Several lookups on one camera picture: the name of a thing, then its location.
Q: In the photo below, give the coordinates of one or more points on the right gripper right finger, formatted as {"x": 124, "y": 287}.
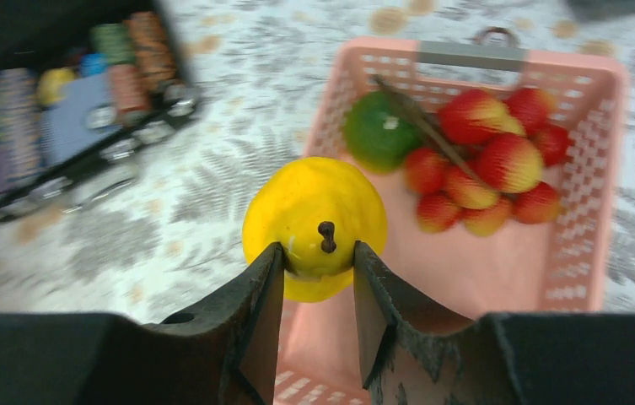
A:
{"x": 413, "y": 350}

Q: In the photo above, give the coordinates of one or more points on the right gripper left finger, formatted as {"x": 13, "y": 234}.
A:
{"x": 220, "y": 350}

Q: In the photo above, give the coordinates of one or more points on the yellow pear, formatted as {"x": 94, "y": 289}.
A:
{"x": 317, "y": 208}

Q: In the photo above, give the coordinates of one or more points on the floral tablecloth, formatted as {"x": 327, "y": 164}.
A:
{"x": 173, "y": 236}

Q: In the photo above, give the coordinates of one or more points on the pink plastic basket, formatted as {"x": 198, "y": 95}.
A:
{"x": 559, "y": 266}

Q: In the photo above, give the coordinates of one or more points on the blue card deck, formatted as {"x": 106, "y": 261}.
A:
{"x": 84, "y": 117}

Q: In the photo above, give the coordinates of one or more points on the black poker chip case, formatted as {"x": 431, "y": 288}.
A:
{"x": 153, "y": 88}

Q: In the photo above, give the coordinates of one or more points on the yellow poker chip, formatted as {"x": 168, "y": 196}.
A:
{"x": 50, "y": 85}

